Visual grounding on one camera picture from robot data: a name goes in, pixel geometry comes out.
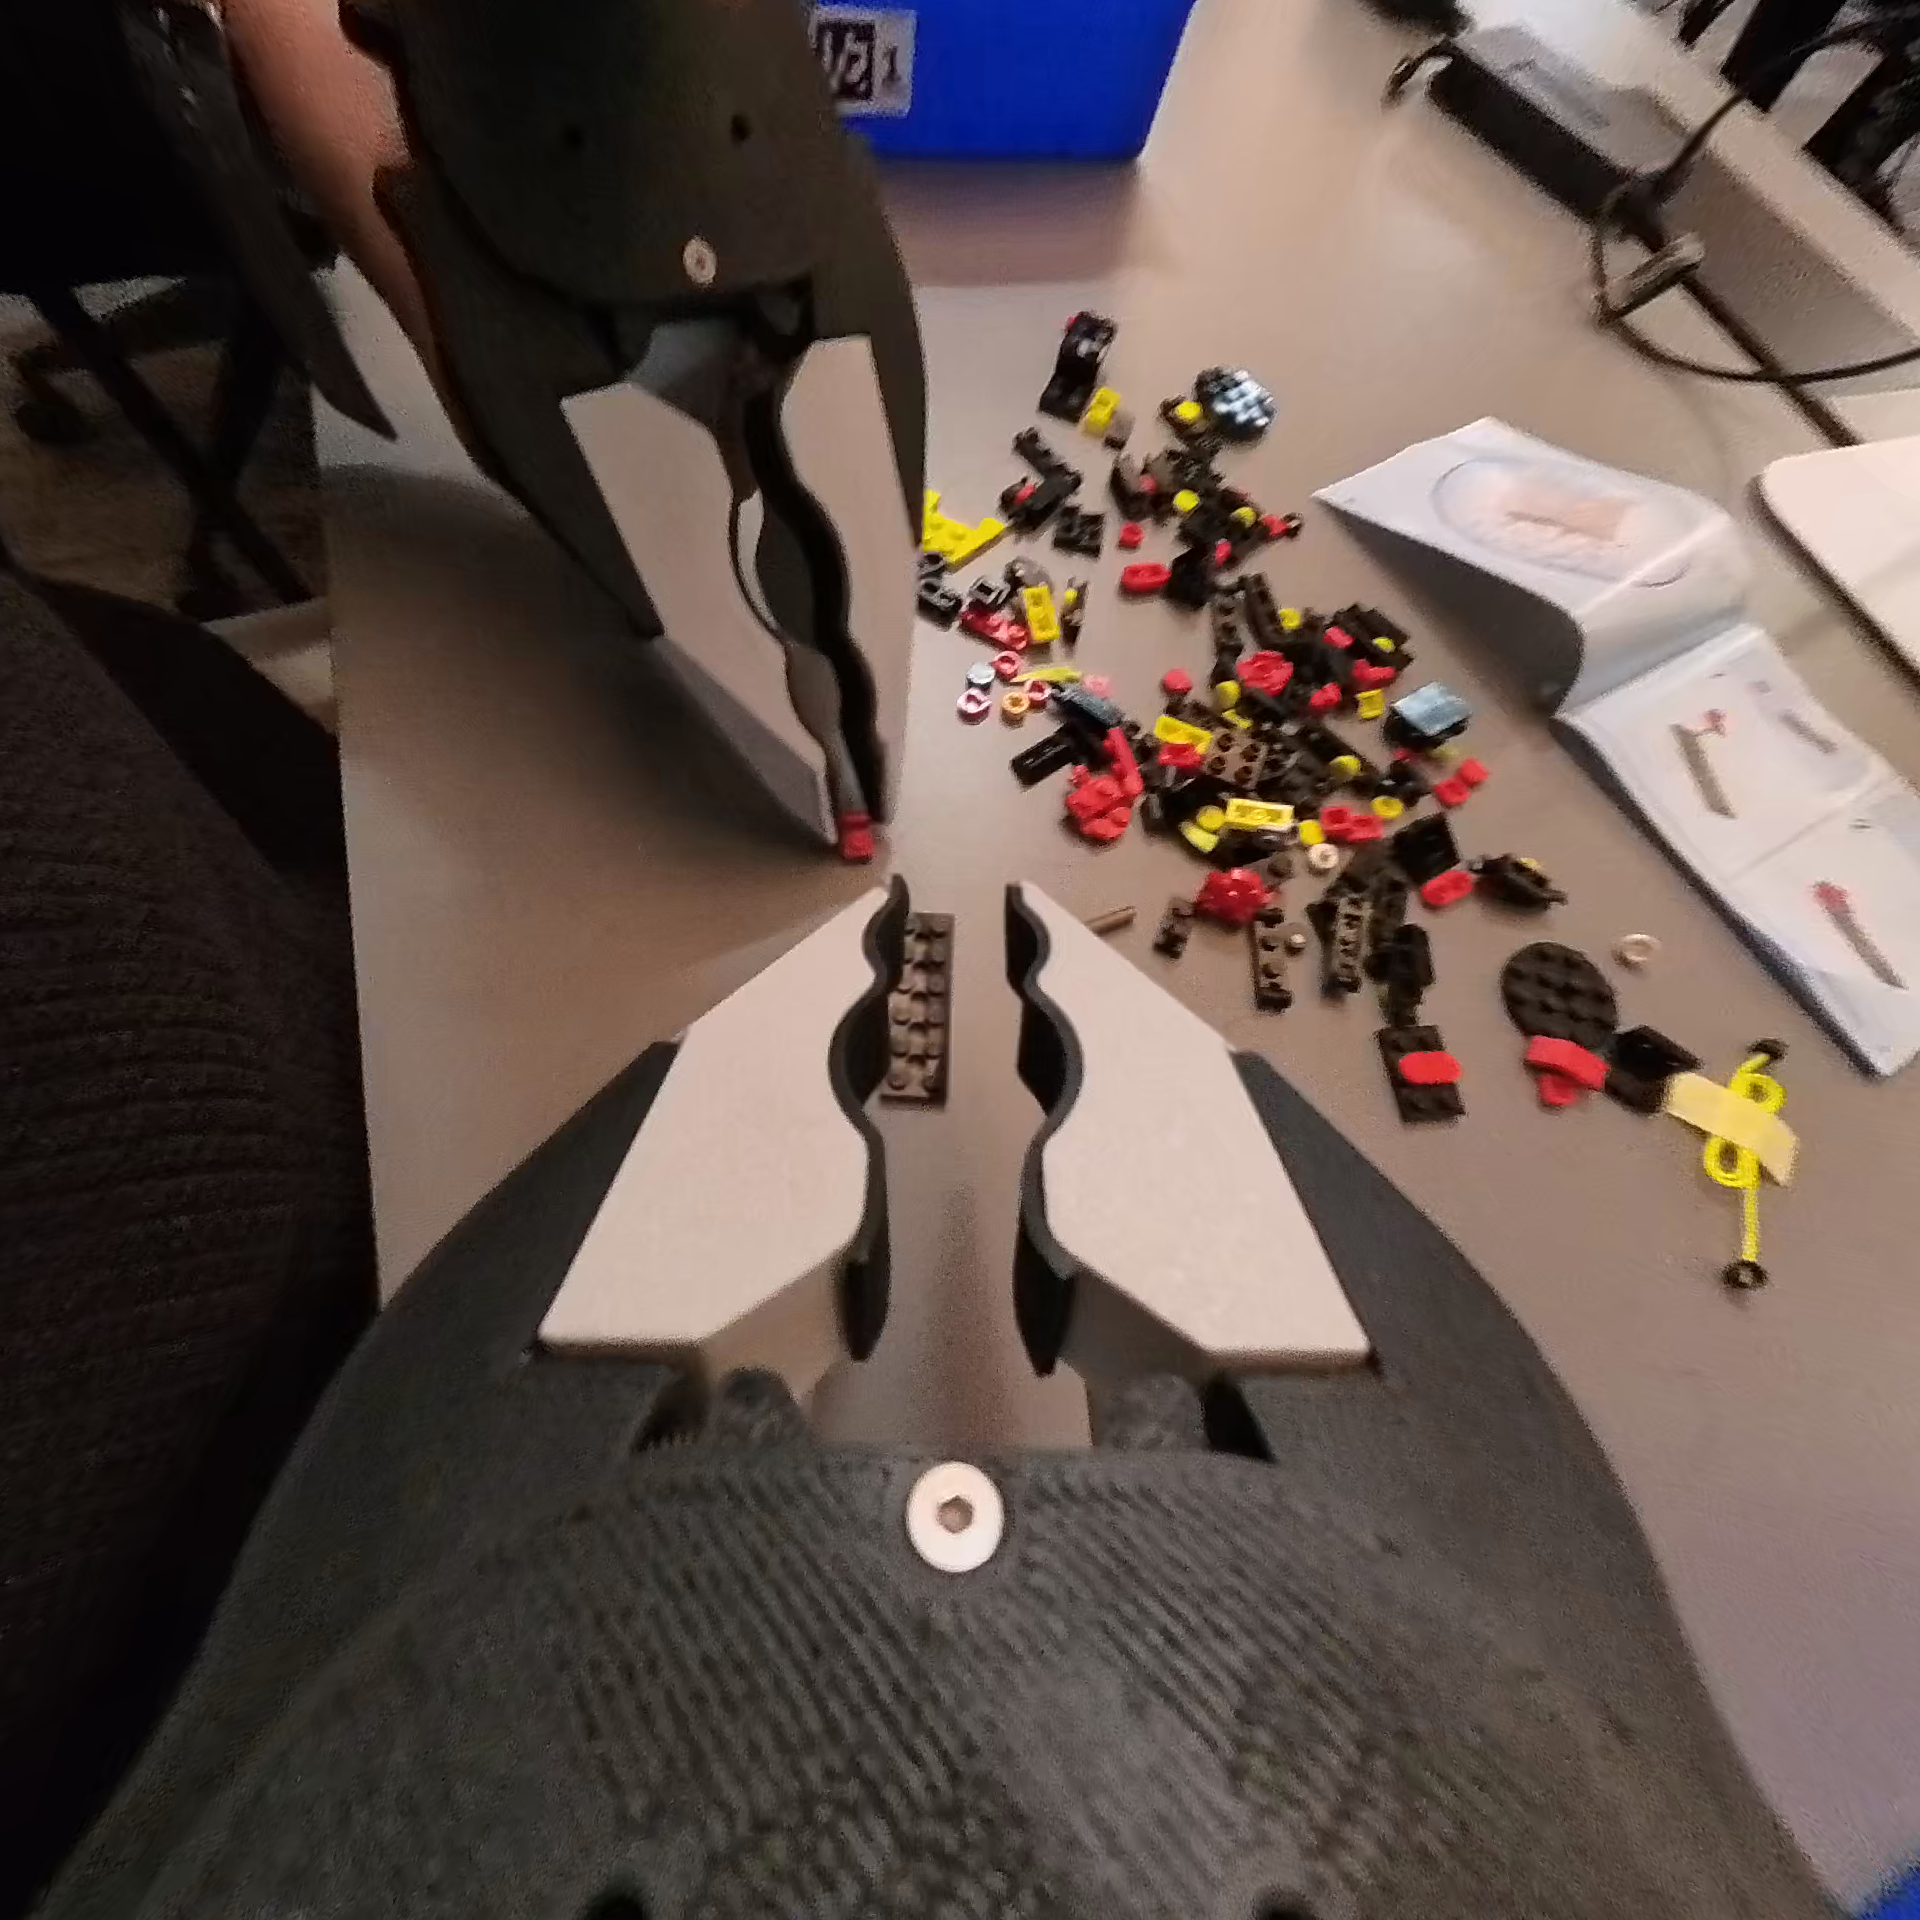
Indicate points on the white label sticker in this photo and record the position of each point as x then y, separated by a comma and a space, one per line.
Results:
863, 60

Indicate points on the person's left forearm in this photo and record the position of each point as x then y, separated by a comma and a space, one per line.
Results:
301, 105

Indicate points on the person's dark knit sweater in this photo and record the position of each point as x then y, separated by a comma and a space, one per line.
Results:
149, 1126

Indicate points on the white flat panel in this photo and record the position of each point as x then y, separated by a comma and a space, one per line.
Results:
1853, 540

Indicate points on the pile of lego pieces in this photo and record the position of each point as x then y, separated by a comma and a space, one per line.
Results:
1277, 720

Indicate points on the small red lego piece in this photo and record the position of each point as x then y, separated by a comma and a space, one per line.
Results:
856, 836

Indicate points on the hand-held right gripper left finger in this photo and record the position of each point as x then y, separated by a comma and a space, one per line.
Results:
721, 1185

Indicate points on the lego instruction booklet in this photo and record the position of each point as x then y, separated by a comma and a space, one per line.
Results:
1651, 599

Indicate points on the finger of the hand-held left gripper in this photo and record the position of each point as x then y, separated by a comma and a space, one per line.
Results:
863, 464
661, 480

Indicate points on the black chair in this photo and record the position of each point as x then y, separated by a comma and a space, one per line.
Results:
89, 150

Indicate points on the tan lego axle pin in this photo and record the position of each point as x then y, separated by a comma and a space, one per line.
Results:
1113, 916

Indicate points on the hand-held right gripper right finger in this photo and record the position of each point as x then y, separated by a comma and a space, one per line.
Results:
1171, 1185

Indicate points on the blue plastic bin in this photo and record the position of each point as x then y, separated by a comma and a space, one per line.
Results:
1036, 75

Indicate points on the black round lego plate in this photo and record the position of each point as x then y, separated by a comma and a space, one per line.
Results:
1559, 987

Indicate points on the yellow wedge lego plate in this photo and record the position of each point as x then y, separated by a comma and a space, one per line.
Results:
949, 529

